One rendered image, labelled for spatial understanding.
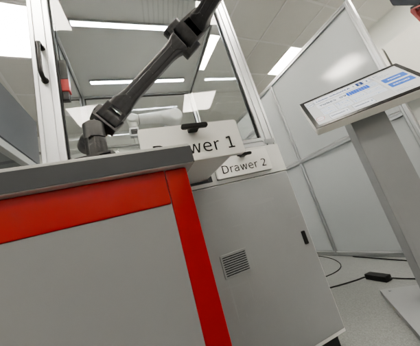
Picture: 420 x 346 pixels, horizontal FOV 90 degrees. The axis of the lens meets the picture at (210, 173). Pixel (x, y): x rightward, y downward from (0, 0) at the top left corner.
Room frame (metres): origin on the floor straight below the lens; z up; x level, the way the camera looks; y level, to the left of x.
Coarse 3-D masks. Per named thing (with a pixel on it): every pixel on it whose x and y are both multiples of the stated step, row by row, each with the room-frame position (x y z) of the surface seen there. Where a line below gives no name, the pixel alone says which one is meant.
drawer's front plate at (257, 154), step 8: (256, 152) 0.99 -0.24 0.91; (264, 152) 1.01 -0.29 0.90; (232, 160) 0.94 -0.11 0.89; (240, 160) 0.96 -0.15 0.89; (248, 160) 0.97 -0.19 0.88; (256, 160) 0.99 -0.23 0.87; (224, 168) 0.93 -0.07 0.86; (232, 168) 0.94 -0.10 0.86; (240, 168) 0.95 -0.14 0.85; (248, 168) 0.97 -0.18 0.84; (256, 168) 0.98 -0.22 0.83; (264, 168) 1.00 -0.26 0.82; (224, 176) 0.92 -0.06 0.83; (232, 176) 0.94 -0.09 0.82
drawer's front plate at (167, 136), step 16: (160, 128) 0.52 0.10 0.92; (176, 128) 0.54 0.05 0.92; (208, 128) 0.57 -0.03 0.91; (224, 128) 0.59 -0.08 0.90; (144, 144) 0.50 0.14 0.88; (160, 144) 0.52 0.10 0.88; (176, 144) 0.53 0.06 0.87; (192, 144) 0.55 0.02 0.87; (208, 144) 0.56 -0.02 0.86; (224, 144) 0.58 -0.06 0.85; (240, 144) 0.60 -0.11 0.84
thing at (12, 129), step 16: (0, 96) 1.03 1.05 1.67; (0, 112) 1.02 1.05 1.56; (16, 112) 1.19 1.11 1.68; (0, 128) 1.01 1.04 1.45; (16, 128) 1.18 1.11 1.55; (32, 128) 1.40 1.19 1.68; (0, 144) 1.01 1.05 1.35; (16, 144) 1.17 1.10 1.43; (32, 144) 1.37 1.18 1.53; (32, 160) 1.36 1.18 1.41
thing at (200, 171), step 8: (208, 160) 0.63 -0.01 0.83; (216, 160) 0.65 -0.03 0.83; (224, 160) 0.68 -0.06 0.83; (192, 168) 0.67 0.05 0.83; (200, 168) 0.70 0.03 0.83; (208, 168) 0.73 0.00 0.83; (216, 168) 0.76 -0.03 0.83; (192, 176) 0.78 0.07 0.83; (200, 176) 0.82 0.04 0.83; (208, 176) 0.86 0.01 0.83
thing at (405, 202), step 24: (360, 120) 1.08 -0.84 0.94; (384, 120) 1.05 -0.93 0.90; (360, 144) 1.10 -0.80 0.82; (384, 144) 1.06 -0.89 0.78; (384, 168) 1.08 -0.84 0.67; (408, 168) 1.05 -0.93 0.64; (384, 192) 1.09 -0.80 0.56; (408, 192) 1.06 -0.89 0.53; (408, 216) 1.08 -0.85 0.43; (408, 240) 1.09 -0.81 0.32; (408, 288) 1.31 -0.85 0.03; (408, 312) 1.12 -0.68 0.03
